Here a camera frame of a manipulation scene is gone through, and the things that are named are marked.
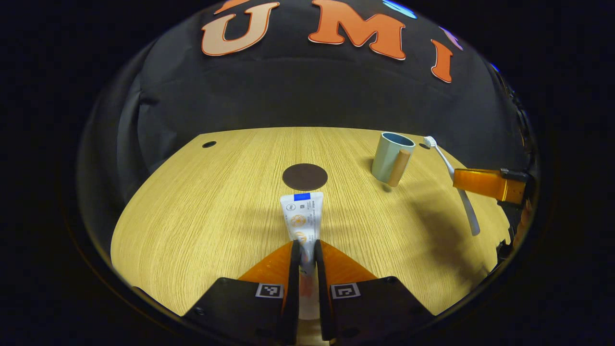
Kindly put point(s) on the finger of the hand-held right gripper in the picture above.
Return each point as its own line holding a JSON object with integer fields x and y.
{"x": 485, "y": 183}

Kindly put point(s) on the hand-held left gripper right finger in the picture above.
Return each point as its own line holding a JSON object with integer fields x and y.
{"x": 323, "y": 298}

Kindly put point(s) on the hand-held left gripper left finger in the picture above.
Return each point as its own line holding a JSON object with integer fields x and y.
{"x": 294, "y": 288}

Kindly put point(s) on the white toothbrush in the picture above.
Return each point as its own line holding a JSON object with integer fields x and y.
{"x": 451, "y": 170}

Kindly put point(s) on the white toothpaste tube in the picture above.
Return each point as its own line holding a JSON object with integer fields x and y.
{"x": 302, "y": 216}

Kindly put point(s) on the dark brown round coaster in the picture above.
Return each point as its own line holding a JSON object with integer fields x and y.
{"x": 305, "y": 177}

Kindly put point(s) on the black backdrop cloth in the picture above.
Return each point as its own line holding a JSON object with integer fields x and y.
{"x": 298, "y": 96}

